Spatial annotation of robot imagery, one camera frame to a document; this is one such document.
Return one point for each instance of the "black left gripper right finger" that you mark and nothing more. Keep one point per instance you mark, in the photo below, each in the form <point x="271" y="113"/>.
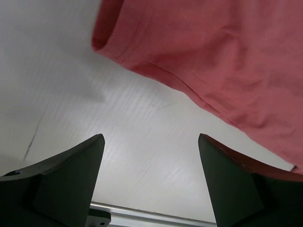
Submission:
<point x="245" y="192"/>

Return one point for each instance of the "pink t shirt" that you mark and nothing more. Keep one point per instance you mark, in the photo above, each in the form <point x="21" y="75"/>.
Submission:
<point x="241" y="60"/>

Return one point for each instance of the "aluminium front rail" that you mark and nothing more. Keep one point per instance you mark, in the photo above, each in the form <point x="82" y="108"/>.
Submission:
<point x="126" y="217"/>

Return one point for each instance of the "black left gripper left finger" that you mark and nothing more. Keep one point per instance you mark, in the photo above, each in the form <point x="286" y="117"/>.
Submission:
<point x="55" y="192"/>

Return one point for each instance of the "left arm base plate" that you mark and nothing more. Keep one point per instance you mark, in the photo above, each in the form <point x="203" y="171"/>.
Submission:
<point x="98" y="218"/>

